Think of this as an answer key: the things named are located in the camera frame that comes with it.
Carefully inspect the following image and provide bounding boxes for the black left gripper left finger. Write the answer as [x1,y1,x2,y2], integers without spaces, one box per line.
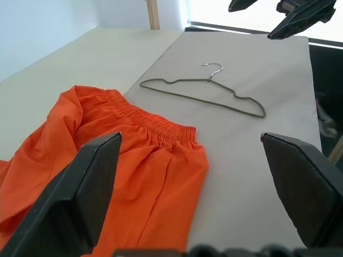
[0,131,123,257]

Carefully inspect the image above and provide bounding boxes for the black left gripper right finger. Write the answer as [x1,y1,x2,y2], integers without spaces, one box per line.
[260,131,343,248]

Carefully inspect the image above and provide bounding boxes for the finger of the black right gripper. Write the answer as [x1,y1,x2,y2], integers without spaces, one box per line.
[228,0,258,13]
[267,0,337,41]

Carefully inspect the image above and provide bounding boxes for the orange shorts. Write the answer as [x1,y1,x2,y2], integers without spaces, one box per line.
[0,85,210,248]

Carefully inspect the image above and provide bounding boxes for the green wire hanger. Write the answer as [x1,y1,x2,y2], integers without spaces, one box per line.
[138,62,267,118]

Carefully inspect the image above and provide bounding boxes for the wooden stick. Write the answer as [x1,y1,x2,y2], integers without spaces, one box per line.
[328,138,343,164]

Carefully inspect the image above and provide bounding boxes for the wooden clothes rack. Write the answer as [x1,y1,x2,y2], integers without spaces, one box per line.
[144,0,161,31]

